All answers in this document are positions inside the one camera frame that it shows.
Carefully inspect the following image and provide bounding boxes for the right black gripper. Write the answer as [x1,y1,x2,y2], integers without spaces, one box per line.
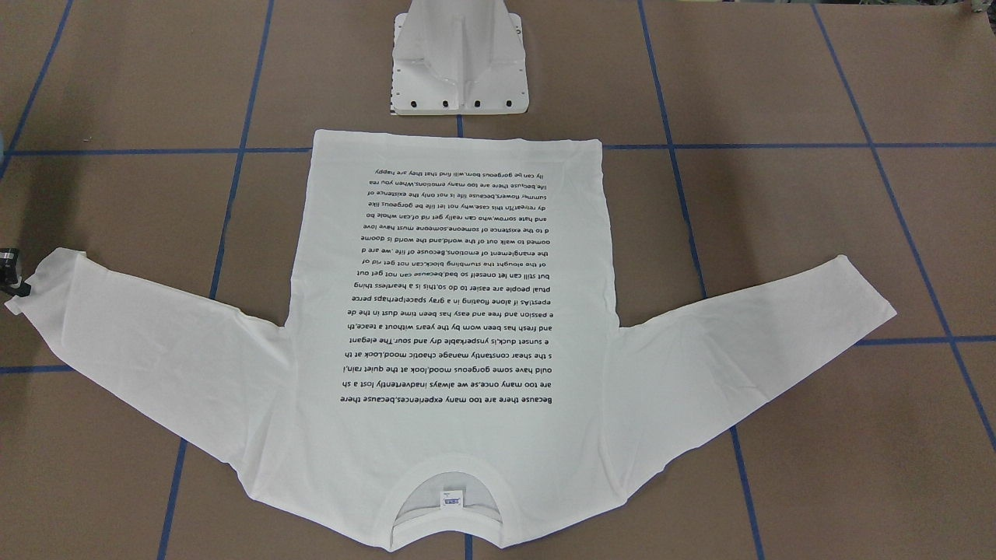
[0,247,30,297]

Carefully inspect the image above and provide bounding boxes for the white long-sleeve printed shirt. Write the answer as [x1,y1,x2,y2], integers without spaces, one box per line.
[8,130,894,551]

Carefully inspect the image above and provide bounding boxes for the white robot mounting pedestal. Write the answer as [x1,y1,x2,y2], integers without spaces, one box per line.
[391,1,529,116]

